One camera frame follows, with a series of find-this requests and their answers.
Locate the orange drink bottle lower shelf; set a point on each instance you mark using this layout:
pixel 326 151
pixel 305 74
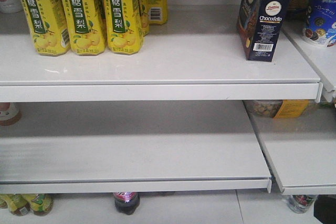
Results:
pixel 10 113

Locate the clear water bottle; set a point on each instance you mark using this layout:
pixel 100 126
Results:
pixel 300 204

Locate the blue cookie cup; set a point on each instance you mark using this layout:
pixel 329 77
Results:
pixel 319 26

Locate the yellow tea bottle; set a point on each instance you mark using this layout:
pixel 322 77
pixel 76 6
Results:
pixel 40 204
pixel 17 205

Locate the white supermarket shelving unit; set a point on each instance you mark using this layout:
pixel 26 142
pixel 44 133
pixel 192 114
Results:
pixel 168 123

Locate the cola bottle red label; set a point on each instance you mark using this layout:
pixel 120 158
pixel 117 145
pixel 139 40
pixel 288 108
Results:
pixel 126 202

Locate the pear drink bottle right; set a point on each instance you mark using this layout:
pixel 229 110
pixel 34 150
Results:
pixel 123 26

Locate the pear drink bottle left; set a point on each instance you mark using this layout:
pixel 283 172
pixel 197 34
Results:
pixel 47 26

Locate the pear drink bottle middle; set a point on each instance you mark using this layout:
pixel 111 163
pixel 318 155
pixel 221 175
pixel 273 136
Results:
pixel 85 25

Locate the chocolate cookie box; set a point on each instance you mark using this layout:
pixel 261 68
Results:
pixel 259 23

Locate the yellow tea bottle bottom left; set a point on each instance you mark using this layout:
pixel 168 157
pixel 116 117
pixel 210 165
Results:
pixel 17 205

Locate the clear biscuit tub yellow label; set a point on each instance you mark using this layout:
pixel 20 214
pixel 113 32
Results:
pixel 280 109

